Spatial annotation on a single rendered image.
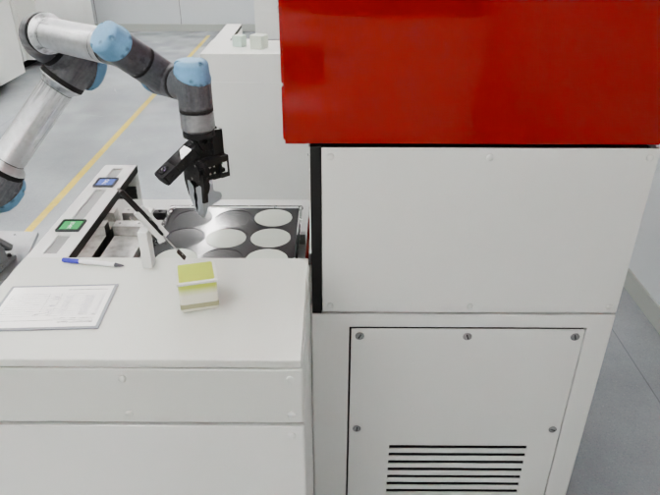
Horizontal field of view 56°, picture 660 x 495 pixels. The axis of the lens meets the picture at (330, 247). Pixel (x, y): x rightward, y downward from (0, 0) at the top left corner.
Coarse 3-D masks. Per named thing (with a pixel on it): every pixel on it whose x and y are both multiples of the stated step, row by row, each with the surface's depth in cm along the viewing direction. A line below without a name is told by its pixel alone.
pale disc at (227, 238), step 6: (210, 234) 158; (216, 234) 158; (222, 234) 158; (228, 234) 158; (234, 234) 158; (240, 234) 158; (210, 240) 155; (216, 240) 155; (222, 240) 155; (228, 240) 155; (234, 240) 156; (240, 240) 156; (216, 246) 153; (222, 246) 153; (228, 246) 153; (234, 246) 153
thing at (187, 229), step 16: (176, 208) 171; (192, 208) 171; (208, 208) 171; (224, 208) 171; (240, 208) 171; (256, 208) 171; (272, 208) 171; (288, 208) 171; (176, 224) 163; (192, 224) 163; (208, 224) 163; (224, 224) 163; (240, 224) 163; (256, 224) 163; (288, 224) 163; (176, 240) 156; (192, 240) 156; (208, 256) 148; (224, 256) 148; (240, 256) 148; (288, 256) 148
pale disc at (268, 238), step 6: (252, 234) 158; (258, 234) 158; (264, 234) 158; (270, 234) 158; (276, 234) 158; (282, 234) 158; (288, 234) 158; (252, 240) 156; (258, 240) 156; (264, 240) 156; (270, 240) 156; (276, 240) 156; (282, 240) 156; (288, 240) 156; (258, 246) 153; (264, 246) 153; (270, 246) 153; (276, 246) 153
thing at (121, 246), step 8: (112, 240) 160; (120, 240) 160; (128, 240) 160; (136, 240) 160; (112, 248) 156; (120, 248) 156; (128, 248) 156; (136, 248) 156; (104, 256) 152; (112, 256) 152; (120, 256) 152; (128, 256) 152; (136, 256) 154
